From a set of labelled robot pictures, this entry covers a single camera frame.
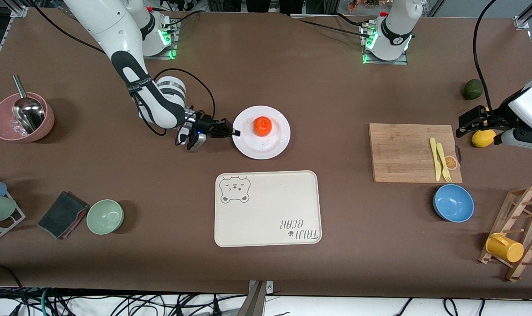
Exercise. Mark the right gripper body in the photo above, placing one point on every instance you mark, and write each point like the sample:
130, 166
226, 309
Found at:
205, 123

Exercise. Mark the orange fruit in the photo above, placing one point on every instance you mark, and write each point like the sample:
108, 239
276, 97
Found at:
262, 126

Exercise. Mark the white round plate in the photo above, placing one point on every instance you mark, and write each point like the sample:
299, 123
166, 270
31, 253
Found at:
266, 147

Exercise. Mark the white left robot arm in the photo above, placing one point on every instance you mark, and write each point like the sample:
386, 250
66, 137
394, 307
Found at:
395, 26

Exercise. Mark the yellow lemon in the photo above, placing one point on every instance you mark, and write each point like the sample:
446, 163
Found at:
483, 139

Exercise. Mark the green avocado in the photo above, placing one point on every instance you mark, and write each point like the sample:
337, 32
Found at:
472, 89

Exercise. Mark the yellow plastic fork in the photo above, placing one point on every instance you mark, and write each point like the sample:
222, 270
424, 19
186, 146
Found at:
442, 160

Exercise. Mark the yellow plastic knife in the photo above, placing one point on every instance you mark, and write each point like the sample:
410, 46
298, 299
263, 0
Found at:
435, 158

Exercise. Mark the wooden cutting board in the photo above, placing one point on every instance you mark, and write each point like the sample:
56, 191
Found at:
397, 153

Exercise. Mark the blue bowl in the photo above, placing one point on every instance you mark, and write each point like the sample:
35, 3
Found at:
453, 203

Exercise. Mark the cream tray with bear print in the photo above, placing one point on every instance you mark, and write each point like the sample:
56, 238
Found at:
268, 208

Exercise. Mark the yellow mug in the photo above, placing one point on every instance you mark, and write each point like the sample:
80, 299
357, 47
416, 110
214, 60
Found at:
505, 248

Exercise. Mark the wooden peg rack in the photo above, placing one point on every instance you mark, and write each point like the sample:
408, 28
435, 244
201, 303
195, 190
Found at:
522, 263

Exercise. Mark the pale green bowl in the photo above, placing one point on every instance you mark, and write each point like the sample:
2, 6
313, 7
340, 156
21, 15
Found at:
105, 217

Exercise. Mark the dark grey folded cloth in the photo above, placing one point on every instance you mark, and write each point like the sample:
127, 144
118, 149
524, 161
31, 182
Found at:
60, 214

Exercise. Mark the metal scoop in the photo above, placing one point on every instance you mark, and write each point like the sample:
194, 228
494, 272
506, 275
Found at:
29, 116

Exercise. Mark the pink bowl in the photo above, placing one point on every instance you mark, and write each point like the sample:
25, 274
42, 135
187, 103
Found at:
2, 123

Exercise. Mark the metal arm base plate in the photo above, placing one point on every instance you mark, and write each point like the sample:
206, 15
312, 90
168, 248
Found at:
384, 62
160, 57

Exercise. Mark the aluminium frame profile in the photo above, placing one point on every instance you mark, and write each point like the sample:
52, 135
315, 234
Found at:
529, 15
19, 8

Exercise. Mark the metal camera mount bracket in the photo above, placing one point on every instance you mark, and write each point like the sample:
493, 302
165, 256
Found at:
259, 298

